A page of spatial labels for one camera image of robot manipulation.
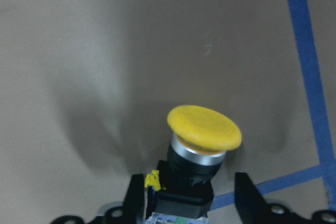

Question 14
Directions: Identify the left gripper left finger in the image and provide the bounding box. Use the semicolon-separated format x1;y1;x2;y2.
122;174;145;223

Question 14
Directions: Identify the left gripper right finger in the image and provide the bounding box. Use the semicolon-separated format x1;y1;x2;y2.
234;172;269;224

